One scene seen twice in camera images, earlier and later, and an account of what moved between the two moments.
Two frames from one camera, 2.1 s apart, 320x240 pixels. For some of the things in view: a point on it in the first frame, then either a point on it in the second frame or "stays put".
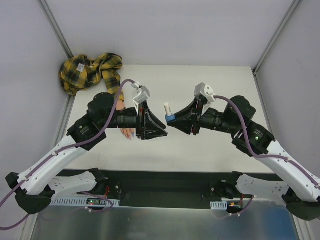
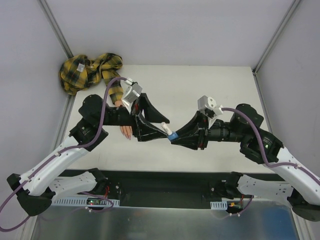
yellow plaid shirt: (79, 72) stays put
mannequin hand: (127, 132) stays put
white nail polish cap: (167, 109) → (166, 128)
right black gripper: (196, 118) → (203, 131)
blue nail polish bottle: (170, 117) → (174, 136)
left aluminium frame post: (44, 6) stays put
